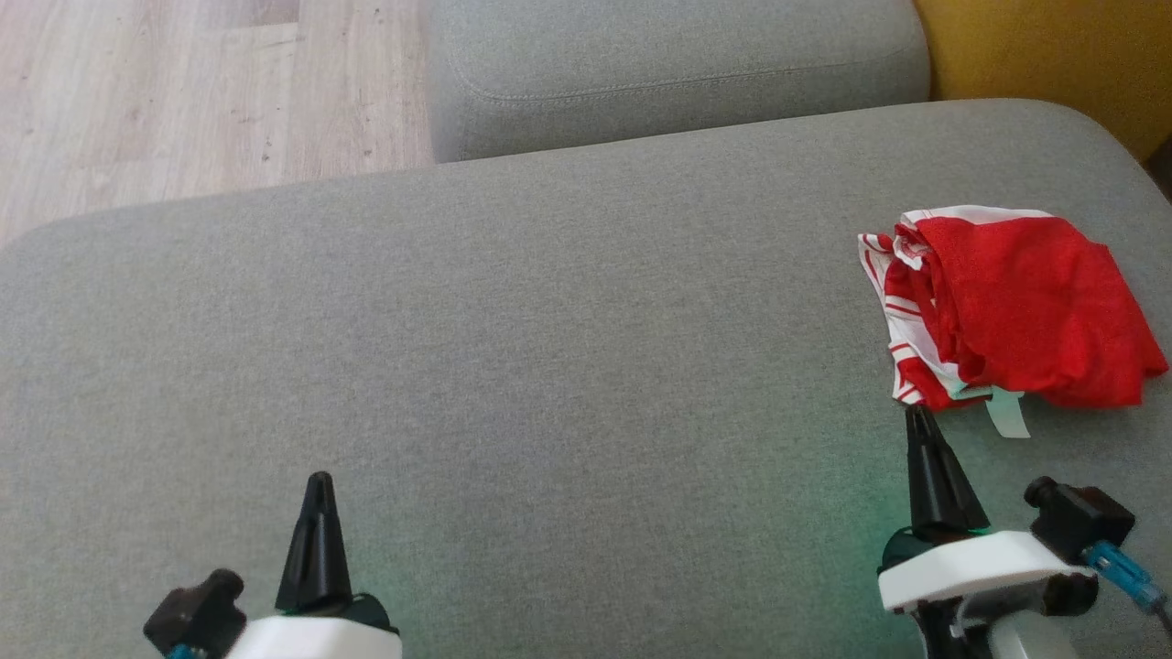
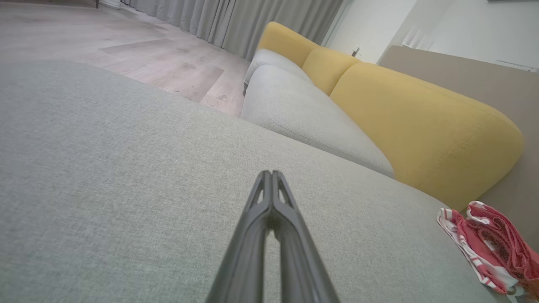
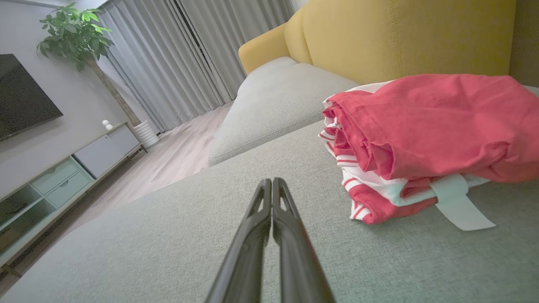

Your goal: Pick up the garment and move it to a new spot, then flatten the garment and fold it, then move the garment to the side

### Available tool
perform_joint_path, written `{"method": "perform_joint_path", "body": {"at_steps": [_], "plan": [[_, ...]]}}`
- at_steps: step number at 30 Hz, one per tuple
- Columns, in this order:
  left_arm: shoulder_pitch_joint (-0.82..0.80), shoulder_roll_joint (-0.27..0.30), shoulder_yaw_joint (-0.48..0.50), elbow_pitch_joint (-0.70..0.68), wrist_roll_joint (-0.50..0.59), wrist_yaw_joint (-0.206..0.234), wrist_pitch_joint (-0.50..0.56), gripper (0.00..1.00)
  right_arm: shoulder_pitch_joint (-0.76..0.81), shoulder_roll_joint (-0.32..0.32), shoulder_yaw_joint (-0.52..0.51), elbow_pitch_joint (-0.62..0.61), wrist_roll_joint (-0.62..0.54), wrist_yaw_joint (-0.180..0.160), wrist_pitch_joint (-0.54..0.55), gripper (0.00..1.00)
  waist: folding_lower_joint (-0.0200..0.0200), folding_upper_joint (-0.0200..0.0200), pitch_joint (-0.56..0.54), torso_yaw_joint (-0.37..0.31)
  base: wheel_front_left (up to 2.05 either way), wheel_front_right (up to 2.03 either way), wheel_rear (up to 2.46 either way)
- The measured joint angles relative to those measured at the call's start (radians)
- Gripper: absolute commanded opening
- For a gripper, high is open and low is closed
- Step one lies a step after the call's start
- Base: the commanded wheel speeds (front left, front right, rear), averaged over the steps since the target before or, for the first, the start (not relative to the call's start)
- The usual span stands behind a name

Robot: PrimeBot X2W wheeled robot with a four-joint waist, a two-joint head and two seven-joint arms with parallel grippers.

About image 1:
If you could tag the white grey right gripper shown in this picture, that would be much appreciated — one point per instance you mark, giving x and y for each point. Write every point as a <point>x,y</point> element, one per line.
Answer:
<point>971,567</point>

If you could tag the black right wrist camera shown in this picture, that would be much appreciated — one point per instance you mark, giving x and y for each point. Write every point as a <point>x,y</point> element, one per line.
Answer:
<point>1080,522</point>

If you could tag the medium grey sofa seat cushion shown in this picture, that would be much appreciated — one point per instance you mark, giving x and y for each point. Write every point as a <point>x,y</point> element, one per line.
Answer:
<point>678,55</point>

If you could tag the red shorts with white stripe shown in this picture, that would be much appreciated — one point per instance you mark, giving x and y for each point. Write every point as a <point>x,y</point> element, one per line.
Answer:
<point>1035,302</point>

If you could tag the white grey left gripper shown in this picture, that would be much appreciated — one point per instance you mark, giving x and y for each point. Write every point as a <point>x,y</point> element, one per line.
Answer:
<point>311,641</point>

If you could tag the large yellow sofa back cushion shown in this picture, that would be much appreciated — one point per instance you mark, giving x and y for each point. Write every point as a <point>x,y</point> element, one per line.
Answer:
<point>1053,46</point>

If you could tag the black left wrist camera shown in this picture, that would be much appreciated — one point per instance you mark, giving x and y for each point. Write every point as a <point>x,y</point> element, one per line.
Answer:
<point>197,618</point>

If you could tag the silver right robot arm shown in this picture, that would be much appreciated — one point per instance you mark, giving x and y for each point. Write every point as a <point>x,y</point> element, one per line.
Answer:
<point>1016,641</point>

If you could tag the large grey sofa seat cushion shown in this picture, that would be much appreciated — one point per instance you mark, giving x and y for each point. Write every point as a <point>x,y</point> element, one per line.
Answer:
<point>549,366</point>

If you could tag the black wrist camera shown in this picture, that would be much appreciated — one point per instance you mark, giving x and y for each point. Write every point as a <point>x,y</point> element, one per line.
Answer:
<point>1080,522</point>
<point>197,618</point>

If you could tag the red Bulls 23 jersey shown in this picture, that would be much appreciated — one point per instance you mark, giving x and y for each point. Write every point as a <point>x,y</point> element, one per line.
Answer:
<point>879,265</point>

